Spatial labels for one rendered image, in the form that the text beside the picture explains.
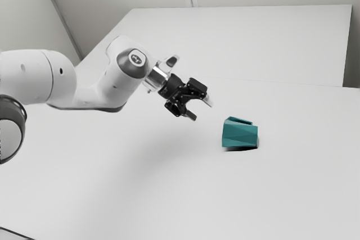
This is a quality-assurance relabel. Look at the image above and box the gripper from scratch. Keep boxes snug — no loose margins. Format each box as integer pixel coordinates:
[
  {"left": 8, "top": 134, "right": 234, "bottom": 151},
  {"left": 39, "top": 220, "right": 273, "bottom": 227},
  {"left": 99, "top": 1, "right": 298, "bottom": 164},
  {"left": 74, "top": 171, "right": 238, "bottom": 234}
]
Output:
[{"left": 157, "top": 73, "right": 214, "bottom": 122}]

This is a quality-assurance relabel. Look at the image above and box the teal faceted mug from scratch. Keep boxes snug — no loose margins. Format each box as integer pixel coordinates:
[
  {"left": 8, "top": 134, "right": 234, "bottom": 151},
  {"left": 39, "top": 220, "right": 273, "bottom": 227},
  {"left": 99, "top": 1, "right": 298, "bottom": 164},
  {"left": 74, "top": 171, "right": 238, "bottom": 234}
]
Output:
[{"left": 221, "top": 116, "right": 259, "bottom": 151}]

